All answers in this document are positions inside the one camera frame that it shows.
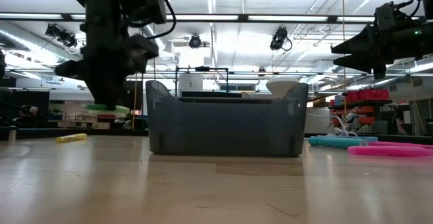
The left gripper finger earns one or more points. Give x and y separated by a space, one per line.
95 90
110 90

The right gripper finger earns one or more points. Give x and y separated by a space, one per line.
362 43
360 63

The green marker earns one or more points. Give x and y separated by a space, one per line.
118 109

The yellow marker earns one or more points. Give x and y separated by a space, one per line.
71 137

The blue marker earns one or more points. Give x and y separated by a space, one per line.
370 138
335 142

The pink marker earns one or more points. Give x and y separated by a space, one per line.
389 151
395 144

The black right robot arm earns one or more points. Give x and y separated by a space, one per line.
421 43

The black background monitor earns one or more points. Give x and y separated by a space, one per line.
135 95

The red background box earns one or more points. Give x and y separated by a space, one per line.
106 116

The red storage bin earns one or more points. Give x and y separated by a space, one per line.
352 96
373 94

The black ceiling spotlight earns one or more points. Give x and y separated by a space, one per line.
195 41
279 38
54 31
261 71
69 40

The black storage shelf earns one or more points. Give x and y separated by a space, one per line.
362 101

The person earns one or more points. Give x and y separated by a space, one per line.
24 114
36 115

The white dome lamp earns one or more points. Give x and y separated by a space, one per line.
280 83

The dark grey plastic bin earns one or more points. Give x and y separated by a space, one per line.
223 129

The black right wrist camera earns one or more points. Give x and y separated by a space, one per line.
385 16

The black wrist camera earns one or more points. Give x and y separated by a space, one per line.
145 0
385 16

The black aluminium table frame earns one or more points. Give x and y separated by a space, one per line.
111 132

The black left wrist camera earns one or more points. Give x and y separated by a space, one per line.
145 0

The small grey post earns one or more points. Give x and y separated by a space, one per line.
12 134

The black background metal frame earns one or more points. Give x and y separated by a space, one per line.
203 69

